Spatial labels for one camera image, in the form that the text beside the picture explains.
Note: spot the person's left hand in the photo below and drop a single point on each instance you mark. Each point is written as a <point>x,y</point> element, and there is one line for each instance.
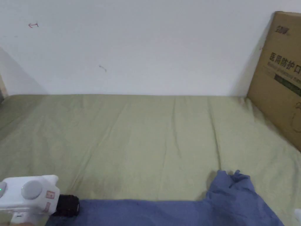
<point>22,224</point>

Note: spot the bed with pale green sheet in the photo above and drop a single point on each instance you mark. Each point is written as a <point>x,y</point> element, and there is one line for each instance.
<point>131,141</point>

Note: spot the brown cardboard carton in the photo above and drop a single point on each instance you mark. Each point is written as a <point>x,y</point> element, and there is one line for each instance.
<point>279,77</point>

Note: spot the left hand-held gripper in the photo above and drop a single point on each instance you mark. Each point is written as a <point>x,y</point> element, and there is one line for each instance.
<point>35,195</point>

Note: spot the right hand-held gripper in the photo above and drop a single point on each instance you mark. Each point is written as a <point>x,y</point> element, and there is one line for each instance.
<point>298,213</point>

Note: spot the blue garment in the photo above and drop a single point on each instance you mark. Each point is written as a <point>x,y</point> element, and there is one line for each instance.
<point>188,211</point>

